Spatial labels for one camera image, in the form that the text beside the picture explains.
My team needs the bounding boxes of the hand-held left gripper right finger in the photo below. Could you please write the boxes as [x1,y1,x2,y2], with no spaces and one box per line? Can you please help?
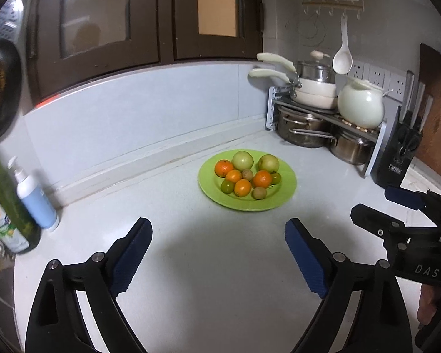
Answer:
[285,218,414,353]

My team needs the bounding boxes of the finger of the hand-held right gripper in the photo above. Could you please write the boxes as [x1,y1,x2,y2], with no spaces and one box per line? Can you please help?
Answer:
[384,186,441,225]
[350,203,441,249]

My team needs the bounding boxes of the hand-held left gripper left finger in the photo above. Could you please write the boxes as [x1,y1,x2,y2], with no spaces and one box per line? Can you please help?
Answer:
[24,218,154,353]

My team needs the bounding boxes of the green plate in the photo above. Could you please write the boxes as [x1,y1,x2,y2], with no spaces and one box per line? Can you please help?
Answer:
[198,149,298,212]

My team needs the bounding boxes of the pale green apple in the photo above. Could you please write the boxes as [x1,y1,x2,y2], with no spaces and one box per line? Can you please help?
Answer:
[231,150,253,171]
[257,154,280,172]

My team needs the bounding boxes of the person's right hand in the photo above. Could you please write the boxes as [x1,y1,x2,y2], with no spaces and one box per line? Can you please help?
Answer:
[417,283,441,330]

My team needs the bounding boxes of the black knife block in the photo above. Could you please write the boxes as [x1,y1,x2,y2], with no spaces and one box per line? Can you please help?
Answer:
[371,108,423,188]

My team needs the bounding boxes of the black scissors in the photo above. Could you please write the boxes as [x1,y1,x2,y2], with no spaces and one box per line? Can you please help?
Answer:
[399,136,420,157]

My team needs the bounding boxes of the small steel pot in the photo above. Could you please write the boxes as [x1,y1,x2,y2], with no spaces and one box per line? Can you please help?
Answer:
[330,125,375,166]

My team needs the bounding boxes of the wooden bead trivet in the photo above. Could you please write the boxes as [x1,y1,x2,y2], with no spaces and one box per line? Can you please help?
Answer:
[340,116,375,132]

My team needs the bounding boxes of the white ceramic pot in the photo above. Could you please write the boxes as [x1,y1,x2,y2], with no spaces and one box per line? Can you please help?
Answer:
[337,76,395,130]

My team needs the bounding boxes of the blue lotion pump bottle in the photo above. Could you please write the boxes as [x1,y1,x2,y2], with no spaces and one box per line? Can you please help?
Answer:
[7,156,60,233]

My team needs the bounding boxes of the large steel pot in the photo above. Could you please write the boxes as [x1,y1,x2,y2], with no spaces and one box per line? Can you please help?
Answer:
[277,108,335,149]

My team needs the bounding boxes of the cream frying pan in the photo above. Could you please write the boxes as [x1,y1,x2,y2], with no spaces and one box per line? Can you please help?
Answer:
[249,68,338,110]

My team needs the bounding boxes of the green plastic bottle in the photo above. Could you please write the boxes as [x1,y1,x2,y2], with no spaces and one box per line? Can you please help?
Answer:
[0,156,42,255]

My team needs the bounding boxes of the grey kitchen shelf rack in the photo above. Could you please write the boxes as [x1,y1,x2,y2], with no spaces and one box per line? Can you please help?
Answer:
[266,86,387,179]

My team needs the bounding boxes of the white ladle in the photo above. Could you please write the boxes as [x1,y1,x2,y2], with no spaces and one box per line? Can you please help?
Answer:
[332,13,353,75]

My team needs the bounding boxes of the steel saucepan with lid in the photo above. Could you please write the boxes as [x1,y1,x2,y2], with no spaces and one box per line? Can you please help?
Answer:
[256,50,336,82]

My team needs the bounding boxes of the black frying pan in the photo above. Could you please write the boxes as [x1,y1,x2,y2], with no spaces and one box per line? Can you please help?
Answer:
[0,39,23,144]

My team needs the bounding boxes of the dark wooden cabinet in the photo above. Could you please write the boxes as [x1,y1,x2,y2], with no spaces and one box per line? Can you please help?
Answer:
[26,0,263,107]

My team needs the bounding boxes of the metal mesh strainer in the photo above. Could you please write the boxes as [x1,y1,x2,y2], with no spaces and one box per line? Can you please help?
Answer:
[0,0,24,41]

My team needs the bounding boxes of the grey handled knife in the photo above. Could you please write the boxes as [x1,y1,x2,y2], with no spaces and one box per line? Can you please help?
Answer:
[412,81,426,124]
[404,71,415,113]
[419,96,434,135]

